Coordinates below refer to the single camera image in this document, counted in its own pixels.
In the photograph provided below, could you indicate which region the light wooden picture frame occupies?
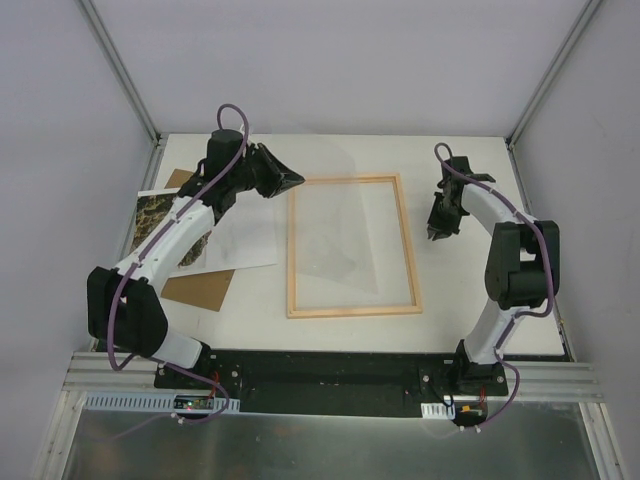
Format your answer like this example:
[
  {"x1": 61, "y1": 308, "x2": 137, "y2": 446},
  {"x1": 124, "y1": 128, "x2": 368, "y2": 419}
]
[{"x1": 286, "y1": 173, "x2": 423, "y2": 319}]

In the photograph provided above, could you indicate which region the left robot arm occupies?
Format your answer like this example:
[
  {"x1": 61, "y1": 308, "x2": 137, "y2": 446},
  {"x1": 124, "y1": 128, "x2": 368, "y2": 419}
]
[{"x1": 87, "y1": 129, "x2": 305, "y2": 389}]

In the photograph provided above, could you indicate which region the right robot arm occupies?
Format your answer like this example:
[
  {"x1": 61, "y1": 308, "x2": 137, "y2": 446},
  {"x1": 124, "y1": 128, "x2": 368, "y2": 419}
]
[{"x1": 427, "y1": 156, "x2": 560, "y2": 396}]

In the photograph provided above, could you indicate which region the printed photo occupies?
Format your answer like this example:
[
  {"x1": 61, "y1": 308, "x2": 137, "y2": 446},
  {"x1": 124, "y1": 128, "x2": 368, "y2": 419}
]
[{"x1": 130, "y1": 188, "x2": 211, "y2": 271}]

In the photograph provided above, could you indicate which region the white paper sheet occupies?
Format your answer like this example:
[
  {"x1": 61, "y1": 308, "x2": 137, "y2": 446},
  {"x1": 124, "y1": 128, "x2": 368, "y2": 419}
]
[{"x1": 202, "y1": 192, "x2": 277, "y2": 272}]

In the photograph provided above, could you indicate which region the brown cardboard backing board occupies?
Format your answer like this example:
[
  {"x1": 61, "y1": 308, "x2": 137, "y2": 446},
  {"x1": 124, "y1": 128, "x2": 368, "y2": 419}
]
[{"x1": 163, "y1": 168, "x2": 237, "y2": 312}]

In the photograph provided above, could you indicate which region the right cable duct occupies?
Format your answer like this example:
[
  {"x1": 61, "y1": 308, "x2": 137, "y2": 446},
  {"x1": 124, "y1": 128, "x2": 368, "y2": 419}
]
[{"x1": 421, "y1": 403, "x2": 456, "y2": 421}]

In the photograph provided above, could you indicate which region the cable duct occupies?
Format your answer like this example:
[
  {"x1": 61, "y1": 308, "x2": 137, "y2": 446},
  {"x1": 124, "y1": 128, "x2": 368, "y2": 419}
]
[
  {"x1": 421, "y1": 403, "x2": 456, "y2": 421},
  {"x1": 84, "y1": 392, "x2": 240, "y2": 415}
]

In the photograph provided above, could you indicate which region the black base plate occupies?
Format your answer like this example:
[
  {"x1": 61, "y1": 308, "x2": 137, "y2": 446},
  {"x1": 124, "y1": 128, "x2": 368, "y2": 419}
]
[{"x1": 154, "y1": 350, "x2": 508, "y2": 418}]

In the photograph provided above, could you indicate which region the left aluminium corner post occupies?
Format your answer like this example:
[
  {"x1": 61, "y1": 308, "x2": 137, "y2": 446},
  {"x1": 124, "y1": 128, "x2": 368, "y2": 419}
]
[{"x1": 75, "y1": 0, "x2": 161, "y2": 145}]

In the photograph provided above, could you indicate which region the aluminium corner post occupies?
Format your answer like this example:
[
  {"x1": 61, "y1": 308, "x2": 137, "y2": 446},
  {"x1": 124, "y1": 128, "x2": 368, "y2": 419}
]
[
  {"x1": 506, "y1": 0, "x2": 605, "y2": 151},
  {"x1": 75, "y1": 0, "x2": 161, "y2": 145}
]

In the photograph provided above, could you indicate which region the left cable duct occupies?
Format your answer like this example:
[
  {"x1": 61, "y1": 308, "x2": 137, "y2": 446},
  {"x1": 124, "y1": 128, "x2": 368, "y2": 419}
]
[{"x1": 84, "y1": 392, "x2": 240, "y2": 415}]

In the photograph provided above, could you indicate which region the right aluminium corner post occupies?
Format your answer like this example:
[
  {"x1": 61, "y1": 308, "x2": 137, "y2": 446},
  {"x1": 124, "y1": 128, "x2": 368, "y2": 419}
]
[{"x1": 506, "y1": 0, "x2": 605, "y2": 151}]

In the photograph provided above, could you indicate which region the aluminium front rail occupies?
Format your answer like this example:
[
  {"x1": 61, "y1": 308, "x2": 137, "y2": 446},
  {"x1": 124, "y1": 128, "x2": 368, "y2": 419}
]
[{"x1": 63, "y1": 350, "x2": 604, "y2": 403}]

